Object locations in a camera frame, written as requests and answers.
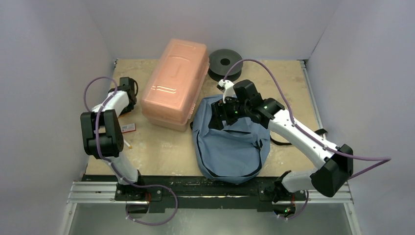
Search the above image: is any blue backpack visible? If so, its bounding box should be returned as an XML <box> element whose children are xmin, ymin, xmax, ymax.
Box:
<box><xmin>190</xmin><ymin>94</ymin><xmax>291</xmax><ymax>184</ymax></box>

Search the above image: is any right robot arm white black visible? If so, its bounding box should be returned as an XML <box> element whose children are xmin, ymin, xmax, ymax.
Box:
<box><xmin>208</xmin><ymin>80</ymin><xmax>353</xmax><ymax>202</ymax></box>

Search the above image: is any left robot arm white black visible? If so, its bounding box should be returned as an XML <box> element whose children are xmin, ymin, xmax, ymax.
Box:
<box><xmin>80</xmin><ymin>77</ymin><xmax>146</xmax><ymax>200</ymax></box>

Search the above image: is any small red white box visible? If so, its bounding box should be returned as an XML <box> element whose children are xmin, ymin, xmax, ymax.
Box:
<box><xmin>121</xmin><ymin>123</ymin><xmax>136</xmax><ymax>133</ymax></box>

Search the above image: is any pink translucent plastic box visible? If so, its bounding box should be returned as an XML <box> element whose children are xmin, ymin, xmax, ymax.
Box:
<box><xmin>140</xmin><ymin>39</ymin><xmax>209</xmax><ymax>132</ymax></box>

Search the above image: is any black filament spool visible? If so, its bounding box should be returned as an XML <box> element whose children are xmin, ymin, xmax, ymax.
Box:
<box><xmin>208</xmin><ymin>49</ymin><xmax>243</xmax><ymax>82</ymax></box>

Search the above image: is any yellow white pencil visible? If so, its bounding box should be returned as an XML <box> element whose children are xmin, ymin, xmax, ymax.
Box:
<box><xmin>124</xmin><ymin>140</ymin><xmax>132</xmax><ymax>149</ymax></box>

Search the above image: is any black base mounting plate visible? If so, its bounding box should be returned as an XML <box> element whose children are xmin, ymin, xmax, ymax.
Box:
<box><xmin>81</xmin><ymin>174</ymin><xmax>299</xmax><ymax>214</ymax></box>

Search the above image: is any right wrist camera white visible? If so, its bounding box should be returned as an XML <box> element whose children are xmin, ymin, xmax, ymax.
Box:
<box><xmin>217</xmin><ymin>79</ymin><xmax>234</xmax><ymax>103</ymax></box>

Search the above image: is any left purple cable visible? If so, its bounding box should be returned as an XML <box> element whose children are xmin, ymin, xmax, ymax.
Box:
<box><xmin>83</xmin><ymin>76</ymin><xmax>179</xmax><ymax>227</ymax></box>

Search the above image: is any aluminium frame rail front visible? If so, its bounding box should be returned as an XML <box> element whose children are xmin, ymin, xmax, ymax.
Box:
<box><xmin>68</xmin><ymin>175</ymin><xmax>362</xmax><ymax>235</ymax></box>

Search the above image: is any aluminium frame rail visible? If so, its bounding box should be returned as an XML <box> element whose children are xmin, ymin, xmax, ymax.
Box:
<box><xmin>298</xmin><ymin>59</ymin><xmax>354</xmax><ymax>202</ymax></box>
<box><xmin>68</xmin><ymin>175</ymin><xmax>362</xmax><ymax>235</ymax></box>

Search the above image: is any aluminium frame rail right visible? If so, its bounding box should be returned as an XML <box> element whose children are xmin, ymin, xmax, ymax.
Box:
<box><xmin>298</xmin><ymin>59</ymin><xmax>354</xmax><ymax>202</ymax></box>

